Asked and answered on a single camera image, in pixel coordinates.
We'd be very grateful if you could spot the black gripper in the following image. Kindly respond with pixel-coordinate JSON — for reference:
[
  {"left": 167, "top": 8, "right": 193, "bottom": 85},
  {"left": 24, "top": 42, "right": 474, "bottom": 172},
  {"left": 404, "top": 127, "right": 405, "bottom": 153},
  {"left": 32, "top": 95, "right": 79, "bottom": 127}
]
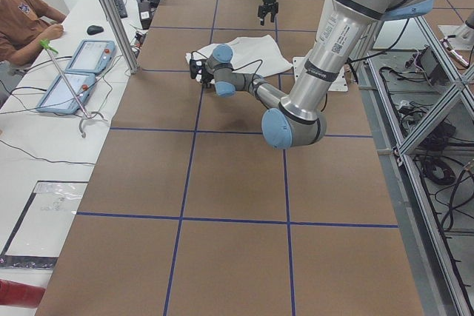
[
  {"left": 199, "top": 67, "right": 214, "bottom": 89},
  {"left": 258, "top": 0, "right": 279, "bottom": 26}
]

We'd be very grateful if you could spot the white long-sleeve printed shirt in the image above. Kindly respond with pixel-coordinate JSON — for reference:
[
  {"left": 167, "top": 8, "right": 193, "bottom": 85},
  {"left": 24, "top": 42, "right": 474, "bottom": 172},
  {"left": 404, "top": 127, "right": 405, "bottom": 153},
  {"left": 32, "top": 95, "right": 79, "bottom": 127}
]
[{"left": 184, "top": 34, "right": 294, "bottom": 77}]

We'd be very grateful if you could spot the upper blue teach pendant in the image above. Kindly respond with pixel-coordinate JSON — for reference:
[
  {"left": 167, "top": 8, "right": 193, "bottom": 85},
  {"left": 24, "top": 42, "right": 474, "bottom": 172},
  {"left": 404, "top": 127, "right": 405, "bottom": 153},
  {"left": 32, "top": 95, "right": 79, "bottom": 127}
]
[{"left": 65, "top": 39, "right": 116, "bottom": 75}]

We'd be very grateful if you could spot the blue teach pendant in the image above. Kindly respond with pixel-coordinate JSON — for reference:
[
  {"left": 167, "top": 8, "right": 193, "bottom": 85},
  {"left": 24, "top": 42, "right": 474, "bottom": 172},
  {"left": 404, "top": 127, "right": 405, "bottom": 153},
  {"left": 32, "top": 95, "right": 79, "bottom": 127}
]
[
  {"left": 65, "top": 39, "right": 116, "bottom": 75},
  {"left": 36, "top": 73, "right": 96, "bottom": 115}
]

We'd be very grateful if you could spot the black keyboard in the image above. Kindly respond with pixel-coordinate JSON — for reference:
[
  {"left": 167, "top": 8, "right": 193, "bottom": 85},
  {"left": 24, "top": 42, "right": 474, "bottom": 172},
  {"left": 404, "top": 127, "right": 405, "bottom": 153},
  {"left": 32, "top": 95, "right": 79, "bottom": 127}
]
[{"left": 113, "top": 0, "right": 127, "bottom": 19}]

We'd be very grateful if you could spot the black computer mouse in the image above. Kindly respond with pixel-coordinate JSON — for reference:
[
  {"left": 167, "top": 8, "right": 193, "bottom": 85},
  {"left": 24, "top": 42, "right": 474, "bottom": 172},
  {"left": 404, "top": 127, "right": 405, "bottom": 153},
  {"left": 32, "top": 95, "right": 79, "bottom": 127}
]
[{"left": 87, "top": 25, "right": 104, "bottom": 36}]

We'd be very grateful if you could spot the lower blue teach pendant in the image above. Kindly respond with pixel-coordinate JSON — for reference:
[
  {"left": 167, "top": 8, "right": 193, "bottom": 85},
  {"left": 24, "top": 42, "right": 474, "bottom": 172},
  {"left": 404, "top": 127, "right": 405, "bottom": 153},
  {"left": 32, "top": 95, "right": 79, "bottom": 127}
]
[{"left": 36, "top": 73, "right": 96, "bottom": 115}]

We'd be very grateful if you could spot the purple rod tool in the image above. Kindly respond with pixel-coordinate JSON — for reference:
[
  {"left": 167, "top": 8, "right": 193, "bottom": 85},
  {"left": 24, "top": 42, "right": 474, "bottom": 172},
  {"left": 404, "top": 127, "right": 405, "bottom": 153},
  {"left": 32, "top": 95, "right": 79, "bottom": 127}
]
[{"left": 39, "top": 39, "right": 107, "bottom": 138}]

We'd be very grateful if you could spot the person in brown shirt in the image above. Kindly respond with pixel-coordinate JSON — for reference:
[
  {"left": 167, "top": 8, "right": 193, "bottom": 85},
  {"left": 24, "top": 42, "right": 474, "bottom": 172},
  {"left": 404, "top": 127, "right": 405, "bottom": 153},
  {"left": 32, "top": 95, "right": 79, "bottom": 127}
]
[{"left": 1, "top": 0, "right": 66, "bottom": 67}]

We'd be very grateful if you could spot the plastic document sleeve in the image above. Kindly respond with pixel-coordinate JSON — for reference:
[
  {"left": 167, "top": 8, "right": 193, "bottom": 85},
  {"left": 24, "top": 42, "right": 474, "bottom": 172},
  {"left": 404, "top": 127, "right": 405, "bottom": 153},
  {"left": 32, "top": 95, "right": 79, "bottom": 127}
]
[{"left": 1, "top": 181, "right": 87, "bottom": 270}]

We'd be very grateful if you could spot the red cylinder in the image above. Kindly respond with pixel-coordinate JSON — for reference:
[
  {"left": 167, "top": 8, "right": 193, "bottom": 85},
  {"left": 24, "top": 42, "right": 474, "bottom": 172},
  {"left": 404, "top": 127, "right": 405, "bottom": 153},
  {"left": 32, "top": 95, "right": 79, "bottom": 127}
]
[{"left": 1, "top": 279, "right": 46, "bottom": 309}]

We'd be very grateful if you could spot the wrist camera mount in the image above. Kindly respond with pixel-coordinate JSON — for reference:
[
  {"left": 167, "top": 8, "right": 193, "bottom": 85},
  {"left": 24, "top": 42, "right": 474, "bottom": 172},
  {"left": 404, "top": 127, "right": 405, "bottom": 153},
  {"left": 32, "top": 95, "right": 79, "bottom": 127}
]
[{"left": 189, "top": 58, "right": 205, "bottom": 81}]

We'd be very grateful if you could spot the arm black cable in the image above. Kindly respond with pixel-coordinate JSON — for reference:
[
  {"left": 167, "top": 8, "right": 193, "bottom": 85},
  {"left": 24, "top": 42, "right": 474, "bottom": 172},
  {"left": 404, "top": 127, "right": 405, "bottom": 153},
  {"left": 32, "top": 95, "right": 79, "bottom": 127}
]
[{"left": 189, "top": 50, "right": 330, "bottom": 113}]

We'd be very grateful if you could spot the aluminium frame post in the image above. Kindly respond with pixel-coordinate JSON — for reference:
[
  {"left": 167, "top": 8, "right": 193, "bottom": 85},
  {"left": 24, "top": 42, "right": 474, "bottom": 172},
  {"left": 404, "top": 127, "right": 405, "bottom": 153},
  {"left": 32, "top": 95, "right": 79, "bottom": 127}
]
[{"left": 99, "top": 0, "right": 138, "bottom": 75}]

